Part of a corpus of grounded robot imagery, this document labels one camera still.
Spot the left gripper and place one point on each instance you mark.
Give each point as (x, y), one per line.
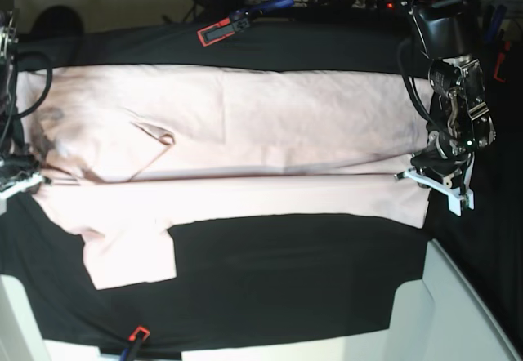
(448, 176)

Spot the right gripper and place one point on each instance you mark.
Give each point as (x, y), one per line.
(20, 173)

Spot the pink T-shirt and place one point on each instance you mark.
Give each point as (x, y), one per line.
(132, 150)

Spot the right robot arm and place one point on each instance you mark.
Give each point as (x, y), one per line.
(12, 141)

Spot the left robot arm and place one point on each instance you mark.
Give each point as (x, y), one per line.
(447, 33)

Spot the red clamp at right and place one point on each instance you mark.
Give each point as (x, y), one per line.
(501, 58)

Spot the black table cloth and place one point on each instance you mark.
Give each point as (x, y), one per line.
(271, 279)

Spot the white cabinet left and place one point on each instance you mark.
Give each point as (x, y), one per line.
(21, 338)

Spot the black power strip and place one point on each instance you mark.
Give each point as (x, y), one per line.
(386, 5)

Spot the red blue front clamp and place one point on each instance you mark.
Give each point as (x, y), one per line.
(135, 342)

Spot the red black blue clamp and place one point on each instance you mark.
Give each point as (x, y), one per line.
(238, 21)

